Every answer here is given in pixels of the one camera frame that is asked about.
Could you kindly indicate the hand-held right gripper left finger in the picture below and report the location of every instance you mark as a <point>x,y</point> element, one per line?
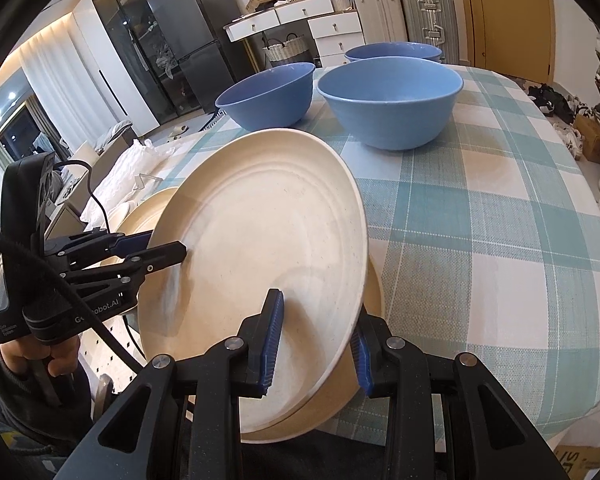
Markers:
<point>275,340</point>

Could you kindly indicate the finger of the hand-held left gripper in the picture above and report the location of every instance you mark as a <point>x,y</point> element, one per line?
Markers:
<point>132,243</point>
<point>160,256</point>

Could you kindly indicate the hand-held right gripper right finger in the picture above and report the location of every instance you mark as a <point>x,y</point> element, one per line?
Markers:
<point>361,366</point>

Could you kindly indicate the cream plate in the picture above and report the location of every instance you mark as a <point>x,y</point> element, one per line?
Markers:
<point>330,402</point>
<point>260,220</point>

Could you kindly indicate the blue bowl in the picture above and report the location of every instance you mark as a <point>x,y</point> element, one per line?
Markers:
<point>265,105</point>
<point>380,53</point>
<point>390,120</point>

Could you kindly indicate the person's left forearm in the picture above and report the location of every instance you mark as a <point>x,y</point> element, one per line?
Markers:
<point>35,420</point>

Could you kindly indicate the stack of cream plates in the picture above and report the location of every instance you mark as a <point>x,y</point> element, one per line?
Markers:
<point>145,210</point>

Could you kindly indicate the person's left hand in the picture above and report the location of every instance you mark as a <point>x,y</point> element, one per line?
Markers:
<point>15,357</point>

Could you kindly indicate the silver metal stand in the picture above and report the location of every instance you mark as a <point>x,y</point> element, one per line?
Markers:
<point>147,177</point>

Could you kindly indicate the white padded bundle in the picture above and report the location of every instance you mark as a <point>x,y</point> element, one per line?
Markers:
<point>125,165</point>

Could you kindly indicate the white dotted floor mat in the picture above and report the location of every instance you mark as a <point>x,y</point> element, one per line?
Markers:
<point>105,355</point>

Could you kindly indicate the beige slipper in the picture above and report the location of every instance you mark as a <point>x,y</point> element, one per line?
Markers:
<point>177,131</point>

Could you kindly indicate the striped black white rug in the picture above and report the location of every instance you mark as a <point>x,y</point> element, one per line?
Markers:
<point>215,121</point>

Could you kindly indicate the dark window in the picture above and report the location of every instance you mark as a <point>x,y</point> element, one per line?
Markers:
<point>30,135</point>

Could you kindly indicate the teal checked tablecloth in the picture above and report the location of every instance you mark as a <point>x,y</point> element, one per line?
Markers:
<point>480,260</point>

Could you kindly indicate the white curtain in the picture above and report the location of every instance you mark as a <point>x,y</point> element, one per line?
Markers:
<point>60,90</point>

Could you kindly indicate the dark glass cabinet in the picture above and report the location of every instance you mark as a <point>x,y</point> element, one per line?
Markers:
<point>125,50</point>

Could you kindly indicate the dark grey refrigerator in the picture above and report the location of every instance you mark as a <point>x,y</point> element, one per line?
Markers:
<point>200,35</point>

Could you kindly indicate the woven laundry basket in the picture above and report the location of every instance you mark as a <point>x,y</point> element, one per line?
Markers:
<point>287,52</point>

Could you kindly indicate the open cardboard box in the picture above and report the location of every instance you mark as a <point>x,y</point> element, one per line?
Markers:
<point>260,1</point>

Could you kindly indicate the white dresser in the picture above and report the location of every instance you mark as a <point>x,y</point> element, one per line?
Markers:
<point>335,30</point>

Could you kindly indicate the small brown cardboard box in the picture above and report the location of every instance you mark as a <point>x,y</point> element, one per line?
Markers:
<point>591,137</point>

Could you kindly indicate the white suitcase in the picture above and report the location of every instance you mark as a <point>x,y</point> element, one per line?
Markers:
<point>377,15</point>

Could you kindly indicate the pile of dark sneakers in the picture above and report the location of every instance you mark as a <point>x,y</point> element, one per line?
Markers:
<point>550,97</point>

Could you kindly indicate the silver suitcase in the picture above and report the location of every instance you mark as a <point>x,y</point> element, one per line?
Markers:
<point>427,15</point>

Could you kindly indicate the wooden door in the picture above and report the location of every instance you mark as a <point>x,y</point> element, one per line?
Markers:
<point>515,20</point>

